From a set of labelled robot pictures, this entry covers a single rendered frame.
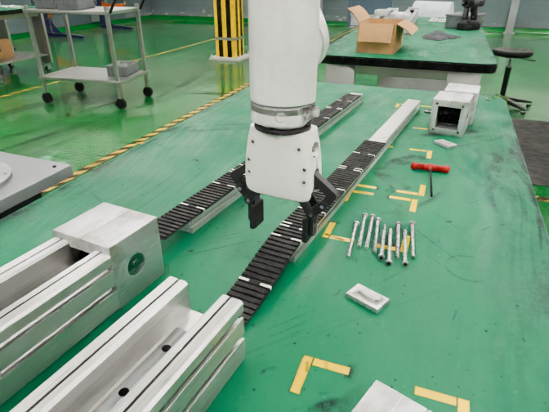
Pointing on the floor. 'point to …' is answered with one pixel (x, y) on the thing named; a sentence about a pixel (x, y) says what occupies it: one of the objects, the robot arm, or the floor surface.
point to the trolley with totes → (122, 68)
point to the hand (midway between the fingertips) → (282, 224)
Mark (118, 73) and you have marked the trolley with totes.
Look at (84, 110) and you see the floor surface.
